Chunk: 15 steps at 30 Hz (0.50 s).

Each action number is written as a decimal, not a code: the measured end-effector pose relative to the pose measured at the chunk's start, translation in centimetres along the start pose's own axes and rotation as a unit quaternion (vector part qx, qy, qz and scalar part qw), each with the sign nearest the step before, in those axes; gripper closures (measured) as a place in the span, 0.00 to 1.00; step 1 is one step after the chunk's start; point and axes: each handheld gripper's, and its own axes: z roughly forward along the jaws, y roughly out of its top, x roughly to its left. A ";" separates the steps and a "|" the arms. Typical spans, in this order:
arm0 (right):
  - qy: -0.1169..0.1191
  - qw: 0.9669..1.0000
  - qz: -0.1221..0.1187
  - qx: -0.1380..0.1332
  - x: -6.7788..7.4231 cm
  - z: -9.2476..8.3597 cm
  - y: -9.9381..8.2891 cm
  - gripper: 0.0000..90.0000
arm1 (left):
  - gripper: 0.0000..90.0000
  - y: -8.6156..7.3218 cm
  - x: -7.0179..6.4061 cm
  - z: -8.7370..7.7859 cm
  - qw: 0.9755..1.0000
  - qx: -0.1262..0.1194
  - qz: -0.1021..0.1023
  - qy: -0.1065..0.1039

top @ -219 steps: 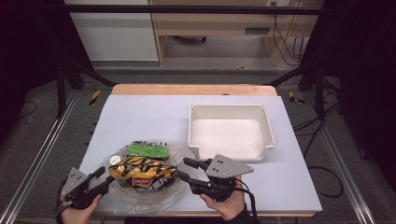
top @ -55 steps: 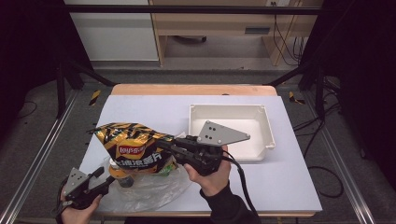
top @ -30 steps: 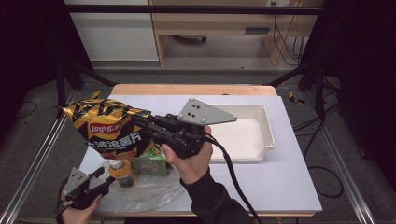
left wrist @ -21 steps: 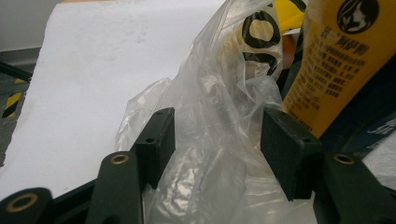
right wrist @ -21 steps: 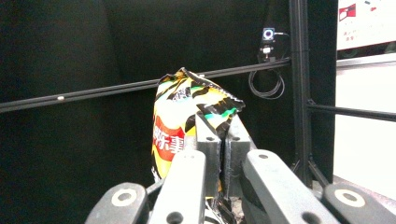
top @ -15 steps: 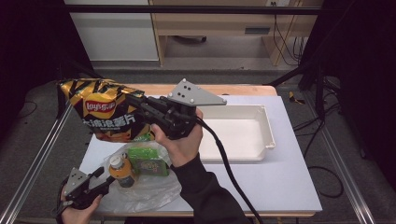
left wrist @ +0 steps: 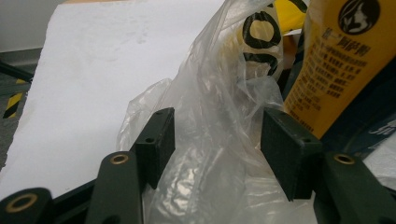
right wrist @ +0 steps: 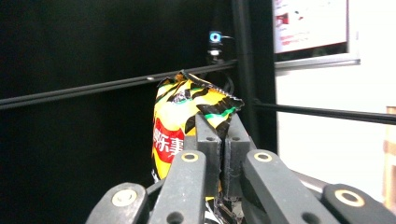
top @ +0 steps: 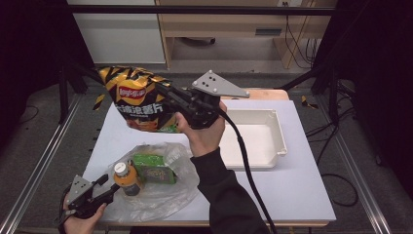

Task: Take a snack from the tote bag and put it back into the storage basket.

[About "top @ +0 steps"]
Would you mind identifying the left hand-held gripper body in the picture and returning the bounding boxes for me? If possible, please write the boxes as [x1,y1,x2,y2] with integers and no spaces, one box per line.
[66,175,110,219]

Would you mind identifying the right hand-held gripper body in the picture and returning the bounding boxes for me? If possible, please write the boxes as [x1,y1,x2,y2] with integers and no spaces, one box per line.
[174,69,250,130]

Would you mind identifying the orange drink bottle white cap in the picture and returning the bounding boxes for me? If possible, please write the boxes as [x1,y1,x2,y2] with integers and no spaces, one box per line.
[112,161,142,197]

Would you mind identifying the yellow black chips bag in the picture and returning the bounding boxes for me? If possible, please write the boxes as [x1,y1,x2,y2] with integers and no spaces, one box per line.
[97,65,179,134]

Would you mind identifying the green snack box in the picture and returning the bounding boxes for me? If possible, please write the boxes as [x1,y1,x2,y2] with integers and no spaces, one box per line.
[131,153,178,185]

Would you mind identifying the clear printed plastic bag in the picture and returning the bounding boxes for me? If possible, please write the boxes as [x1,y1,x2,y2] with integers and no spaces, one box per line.
[103,141,201,223]

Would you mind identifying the white plastic bin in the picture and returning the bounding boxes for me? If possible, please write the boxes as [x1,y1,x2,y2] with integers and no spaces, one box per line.
[217,108,288,170]

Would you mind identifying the person's left hand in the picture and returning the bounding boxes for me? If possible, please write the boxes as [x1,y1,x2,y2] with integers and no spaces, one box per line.
[62,203,108,234]

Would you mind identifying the person's right hand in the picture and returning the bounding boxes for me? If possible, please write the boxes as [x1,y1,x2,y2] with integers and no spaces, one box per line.
[174,100,228,158]

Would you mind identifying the light wooden desk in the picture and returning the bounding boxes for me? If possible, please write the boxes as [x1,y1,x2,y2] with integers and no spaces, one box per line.
[155,0,339,70]

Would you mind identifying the yellow black floor tape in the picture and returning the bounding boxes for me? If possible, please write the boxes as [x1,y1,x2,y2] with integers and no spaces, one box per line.
[300,95,319,110]
[92,93,106,111]

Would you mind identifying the white cabinet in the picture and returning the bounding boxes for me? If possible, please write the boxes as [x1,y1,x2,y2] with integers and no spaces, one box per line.
[66,0,167,65]

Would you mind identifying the black metal stand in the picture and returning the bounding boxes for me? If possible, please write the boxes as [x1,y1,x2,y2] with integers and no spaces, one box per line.
[276,64,341,126]
[57,62,123,125]

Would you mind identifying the white table cover sheet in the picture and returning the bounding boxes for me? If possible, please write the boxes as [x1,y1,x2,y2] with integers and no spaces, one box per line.
[82,98,337,223]

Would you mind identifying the black curtain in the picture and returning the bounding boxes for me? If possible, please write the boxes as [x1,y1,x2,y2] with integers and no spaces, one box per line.
[313,0,413,196]
[0,0,95,154]

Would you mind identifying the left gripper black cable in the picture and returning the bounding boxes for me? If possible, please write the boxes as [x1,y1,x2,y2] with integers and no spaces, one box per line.
[53,183,74,228]

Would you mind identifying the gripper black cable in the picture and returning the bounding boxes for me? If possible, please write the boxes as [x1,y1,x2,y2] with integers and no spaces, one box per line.
[217,108,359,234]
[53,183,74,228]

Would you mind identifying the aluminium floor rail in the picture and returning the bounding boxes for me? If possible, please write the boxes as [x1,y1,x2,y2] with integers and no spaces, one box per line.
[0,94,84,234]
[316,97,393,234]

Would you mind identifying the black metal frame bar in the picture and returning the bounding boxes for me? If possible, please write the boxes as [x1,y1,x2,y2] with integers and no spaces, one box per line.
[66,4,337,16]

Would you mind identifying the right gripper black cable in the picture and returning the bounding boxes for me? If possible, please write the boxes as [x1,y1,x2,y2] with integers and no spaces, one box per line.
[217,108,359,234]

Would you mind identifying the thin black floor cable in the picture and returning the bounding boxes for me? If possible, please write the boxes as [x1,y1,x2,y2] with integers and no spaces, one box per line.
[19,104,40,125]

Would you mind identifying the hanging black desk cables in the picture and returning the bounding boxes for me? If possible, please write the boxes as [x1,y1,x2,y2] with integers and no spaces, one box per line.
[283,2,320,70]

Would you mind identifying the black floor cables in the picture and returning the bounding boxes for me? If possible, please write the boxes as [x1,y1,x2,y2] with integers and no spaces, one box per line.
[305,81,357,167]

